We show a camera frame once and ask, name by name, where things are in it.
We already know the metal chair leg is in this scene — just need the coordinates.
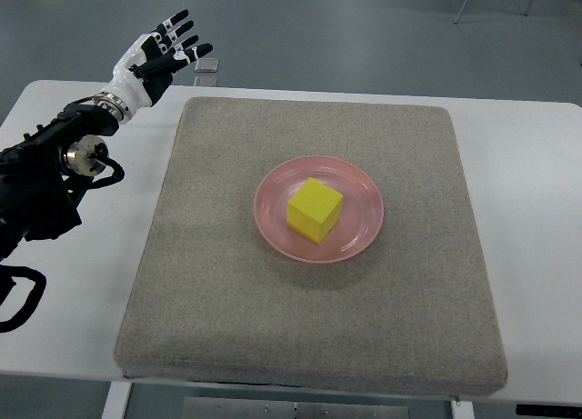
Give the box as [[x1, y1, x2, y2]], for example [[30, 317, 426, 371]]
[[453, 0, 470, 25]]

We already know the white table leg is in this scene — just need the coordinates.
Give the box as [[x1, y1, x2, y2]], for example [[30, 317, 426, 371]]
[[101, 382, 132, 419]]

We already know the black table control panel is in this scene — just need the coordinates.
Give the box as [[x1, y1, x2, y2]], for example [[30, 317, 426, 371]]
[[516, 404, 582, 419]]

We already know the yellow cube block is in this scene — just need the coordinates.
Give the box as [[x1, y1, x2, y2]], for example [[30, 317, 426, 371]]
[[286, 177, 344, 244]]

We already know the pink plastic plate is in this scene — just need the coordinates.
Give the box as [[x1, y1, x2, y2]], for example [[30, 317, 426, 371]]
[[254, 155, 384, 264]]

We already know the beige fabric cushion mat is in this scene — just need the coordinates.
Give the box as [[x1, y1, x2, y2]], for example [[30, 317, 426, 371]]
[[114, 97, 508, 397]]

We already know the metal table base plate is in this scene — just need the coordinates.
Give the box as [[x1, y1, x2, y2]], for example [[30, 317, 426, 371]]
[[182, 397, 410, 419]]

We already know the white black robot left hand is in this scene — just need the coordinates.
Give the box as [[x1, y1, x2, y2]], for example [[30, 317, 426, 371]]
[[93, 9, 213, 122]]

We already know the lower floor socket plate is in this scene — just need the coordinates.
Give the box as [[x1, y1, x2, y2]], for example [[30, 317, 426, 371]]
[[193, 75, 217, 87]]

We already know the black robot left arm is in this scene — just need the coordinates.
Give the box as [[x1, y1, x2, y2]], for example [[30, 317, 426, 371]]
[[1, 92, 129, 258]]

